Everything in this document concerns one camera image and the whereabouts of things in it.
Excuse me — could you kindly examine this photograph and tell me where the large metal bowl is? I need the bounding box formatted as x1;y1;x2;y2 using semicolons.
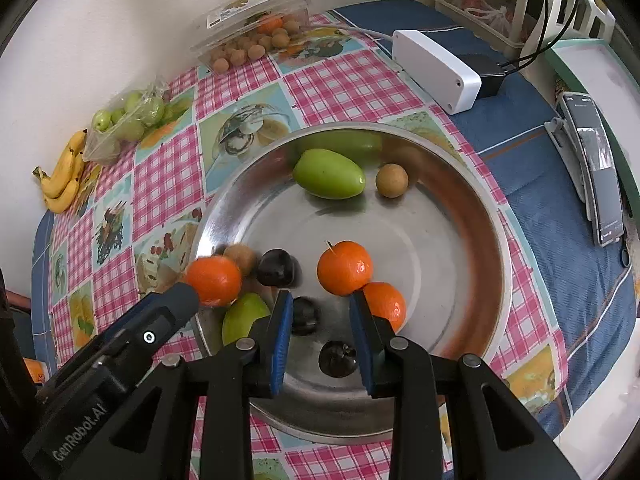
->
192;122;512;444

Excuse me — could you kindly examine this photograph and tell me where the small brown longan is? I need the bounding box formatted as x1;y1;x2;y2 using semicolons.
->
375;164;409;198

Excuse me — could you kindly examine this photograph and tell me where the brown longan fruit large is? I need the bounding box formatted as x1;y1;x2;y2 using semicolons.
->
222;244;257;278

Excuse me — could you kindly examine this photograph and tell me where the white shelf unit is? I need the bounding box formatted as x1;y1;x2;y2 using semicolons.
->
435;0;615;58

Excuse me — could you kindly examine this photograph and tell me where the dark plum pair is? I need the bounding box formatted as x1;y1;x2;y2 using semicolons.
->
256;248;297;288
292;297;320;336

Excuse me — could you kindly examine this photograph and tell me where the clear plastic longan box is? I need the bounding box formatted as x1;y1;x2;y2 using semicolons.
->
189;0;310;67

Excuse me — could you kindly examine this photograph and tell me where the clear bag of green fruits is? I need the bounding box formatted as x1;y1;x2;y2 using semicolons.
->
84;78;193;166

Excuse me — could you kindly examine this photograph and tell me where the black power adapter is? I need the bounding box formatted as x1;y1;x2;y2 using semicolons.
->
459;54;506;99

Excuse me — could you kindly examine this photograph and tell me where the large green mango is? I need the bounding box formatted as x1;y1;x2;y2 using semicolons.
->
221;292;270;346

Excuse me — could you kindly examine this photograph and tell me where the green framed white board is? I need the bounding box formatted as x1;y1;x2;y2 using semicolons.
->
546;39;640;217

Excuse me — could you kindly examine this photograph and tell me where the dark plum front pair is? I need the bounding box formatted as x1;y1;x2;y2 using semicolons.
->
292;297;320;336

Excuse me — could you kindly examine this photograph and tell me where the dark plum with stem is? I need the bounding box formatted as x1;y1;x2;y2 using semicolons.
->
318;340;358;378

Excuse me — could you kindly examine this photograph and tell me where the pink checkered tablecloth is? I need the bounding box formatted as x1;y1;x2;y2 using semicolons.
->
50;40;567;479

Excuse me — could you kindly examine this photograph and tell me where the orange mandarin with stem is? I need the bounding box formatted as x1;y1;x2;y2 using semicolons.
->
317;240;373;297

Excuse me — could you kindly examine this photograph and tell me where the white plastic box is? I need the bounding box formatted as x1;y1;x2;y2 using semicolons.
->
392;29;482;115

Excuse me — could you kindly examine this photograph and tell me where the small green mango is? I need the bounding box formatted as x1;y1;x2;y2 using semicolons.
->
293;148;367;200

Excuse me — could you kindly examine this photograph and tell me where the dark plum back pair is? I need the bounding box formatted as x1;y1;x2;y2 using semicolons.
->
256;248;297;288

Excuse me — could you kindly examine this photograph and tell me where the banana bunch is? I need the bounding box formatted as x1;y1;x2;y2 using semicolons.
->
32;129;87;214

